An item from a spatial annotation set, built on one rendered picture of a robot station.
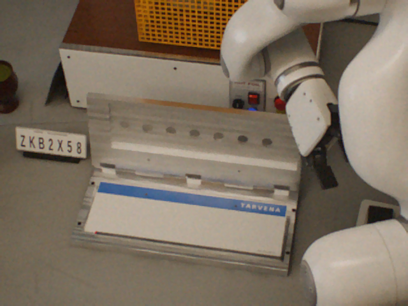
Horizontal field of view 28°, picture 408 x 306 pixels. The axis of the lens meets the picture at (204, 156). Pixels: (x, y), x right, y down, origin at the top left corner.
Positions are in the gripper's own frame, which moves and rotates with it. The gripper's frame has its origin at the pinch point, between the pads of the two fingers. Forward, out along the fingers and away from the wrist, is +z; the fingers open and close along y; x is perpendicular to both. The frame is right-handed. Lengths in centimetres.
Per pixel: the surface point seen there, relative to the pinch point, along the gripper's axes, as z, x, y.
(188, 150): -25.8, -7.2, -35.8
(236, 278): 2.2, -5.8, -38.7
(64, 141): -40, -27, -51
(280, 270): 4.0, 1.6, -34.3
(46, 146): -41, -31, -54
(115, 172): -30, -19, -48
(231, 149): -22.3, -0.2, -31.3
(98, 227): -18, -27, -47
